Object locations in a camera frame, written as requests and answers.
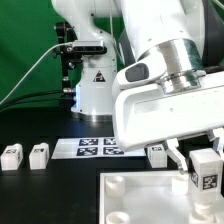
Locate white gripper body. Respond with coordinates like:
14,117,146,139
113,72,224,151

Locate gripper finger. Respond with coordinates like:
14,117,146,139
207,128,224,157
164,138,188,175

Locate white square tabletop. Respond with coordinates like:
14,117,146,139
99,171,224,224

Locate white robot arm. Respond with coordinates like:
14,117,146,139
51,0,224,172

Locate white marker sheet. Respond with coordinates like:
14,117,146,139
52,137,145,159

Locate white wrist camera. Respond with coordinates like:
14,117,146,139
112,52,167,99

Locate black camera stand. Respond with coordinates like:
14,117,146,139
52,22,82,111

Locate grey camera on stand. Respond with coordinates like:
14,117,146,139
66,40,107,55

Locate white camera cable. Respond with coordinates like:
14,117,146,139
0,42,73,106

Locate black cables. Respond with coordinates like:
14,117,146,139
0,89,65,113

